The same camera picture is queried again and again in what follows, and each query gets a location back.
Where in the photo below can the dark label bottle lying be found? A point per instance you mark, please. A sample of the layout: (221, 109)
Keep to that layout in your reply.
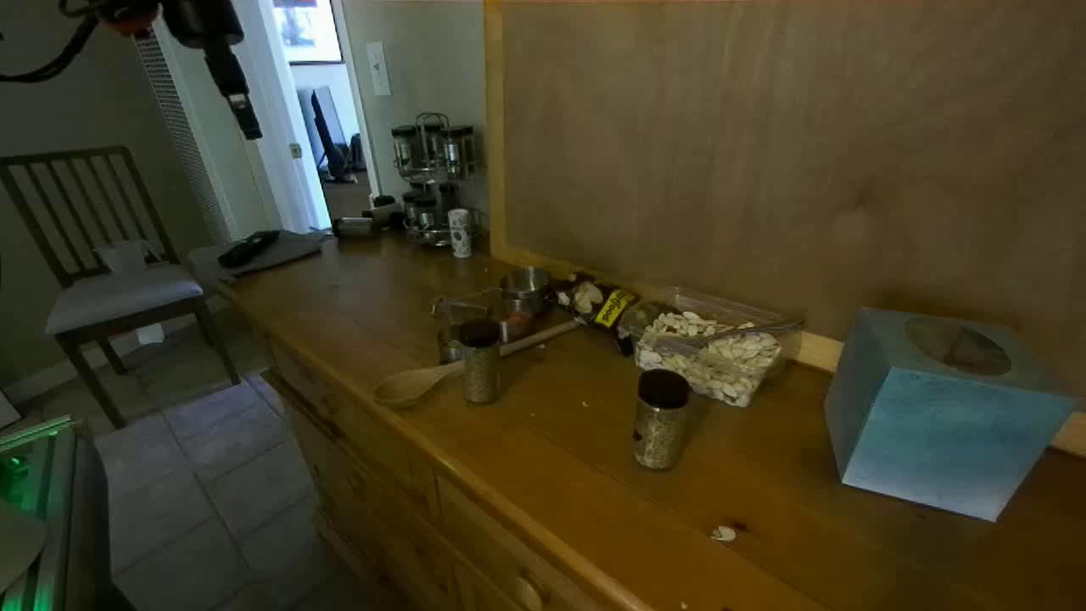
(598, 308)

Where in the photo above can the blue tissue box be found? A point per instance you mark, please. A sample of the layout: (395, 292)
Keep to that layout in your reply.
(941, 413)

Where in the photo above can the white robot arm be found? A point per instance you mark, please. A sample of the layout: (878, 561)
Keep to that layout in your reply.
(205, 25)

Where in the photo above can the spice jar near front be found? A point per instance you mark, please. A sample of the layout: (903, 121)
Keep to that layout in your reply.
(659, 420)

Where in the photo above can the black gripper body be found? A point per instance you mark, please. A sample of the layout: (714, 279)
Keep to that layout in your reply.
(232, 85)

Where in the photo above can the black remote control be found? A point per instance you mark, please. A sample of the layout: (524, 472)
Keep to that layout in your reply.
(249, 250)

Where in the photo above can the large wooden board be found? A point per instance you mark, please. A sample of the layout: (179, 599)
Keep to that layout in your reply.
(805, 155)

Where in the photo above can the white small shaker bottle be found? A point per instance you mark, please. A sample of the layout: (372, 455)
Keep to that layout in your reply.
(460, 232)

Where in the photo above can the wooden spoon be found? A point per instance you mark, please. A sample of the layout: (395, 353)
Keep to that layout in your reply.
(411, 384)

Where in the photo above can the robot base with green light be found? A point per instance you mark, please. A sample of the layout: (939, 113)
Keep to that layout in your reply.
(55, 520)

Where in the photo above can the grey cushioned chair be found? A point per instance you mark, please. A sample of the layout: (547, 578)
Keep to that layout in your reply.
(105, 239)

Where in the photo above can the wooden dresser with drawers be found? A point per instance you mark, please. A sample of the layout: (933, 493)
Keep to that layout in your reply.
(538, 503)

